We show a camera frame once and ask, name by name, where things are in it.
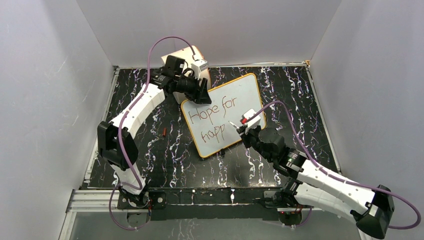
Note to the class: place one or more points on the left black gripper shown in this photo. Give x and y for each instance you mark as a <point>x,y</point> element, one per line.
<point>200,95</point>

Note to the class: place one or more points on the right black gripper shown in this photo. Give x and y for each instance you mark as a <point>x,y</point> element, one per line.
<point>244,137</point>

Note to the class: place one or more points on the white whiteboard marker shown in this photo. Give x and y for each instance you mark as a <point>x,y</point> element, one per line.
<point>233,124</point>

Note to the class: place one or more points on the yellow framed whiteboard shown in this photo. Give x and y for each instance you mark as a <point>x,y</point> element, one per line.
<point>210,124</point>

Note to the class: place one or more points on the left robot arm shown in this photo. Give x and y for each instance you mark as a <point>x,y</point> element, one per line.
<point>115,138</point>

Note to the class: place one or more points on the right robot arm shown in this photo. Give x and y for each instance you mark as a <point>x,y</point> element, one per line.
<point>370,210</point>

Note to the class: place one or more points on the beige cylindrical container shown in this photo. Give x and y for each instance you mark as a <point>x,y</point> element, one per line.
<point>190,57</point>

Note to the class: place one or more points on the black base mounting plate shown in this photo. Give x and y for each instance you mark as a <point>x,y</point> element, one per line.
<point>263,203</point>

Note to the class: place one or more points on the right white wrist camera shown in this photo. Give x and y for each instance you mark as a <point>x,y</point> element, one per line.
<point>250,120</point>

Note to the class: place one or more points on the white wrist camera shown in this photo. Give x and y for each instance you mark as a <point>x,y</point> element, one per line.
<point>201,69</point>
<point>250,120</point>

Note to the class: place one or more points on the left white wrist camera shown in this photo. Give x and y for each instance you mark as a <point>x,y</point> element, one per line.
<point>201,69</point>

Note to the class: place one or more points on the aluminium frame rail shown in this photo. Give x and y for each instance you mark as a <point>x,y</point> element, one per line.
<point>102,200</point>

